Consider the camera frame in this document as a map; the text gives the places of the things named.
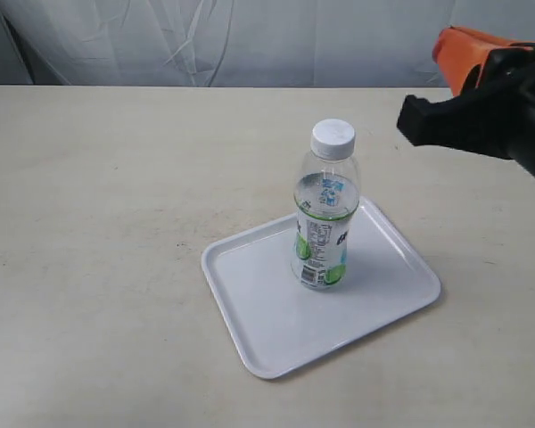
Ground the white rectangular plastic tray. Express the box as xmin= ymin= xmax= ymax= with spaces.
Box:
xmin=202 ymin=197 xmax=441 ymax=379

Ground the clear plastic water bottle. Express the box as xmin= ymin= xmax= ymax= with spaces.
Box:
xmin=291 ymin=119 xmax=360 ymax=291

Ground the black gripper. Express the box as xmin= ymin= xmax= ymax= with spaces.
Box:
xmin=396 ymin=26 xmax=535 ymax=178

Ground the white backdrop cloth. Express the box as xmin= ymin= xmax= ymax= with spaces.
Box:
xmin=0 ymin=1 xmax=535 ymax=87

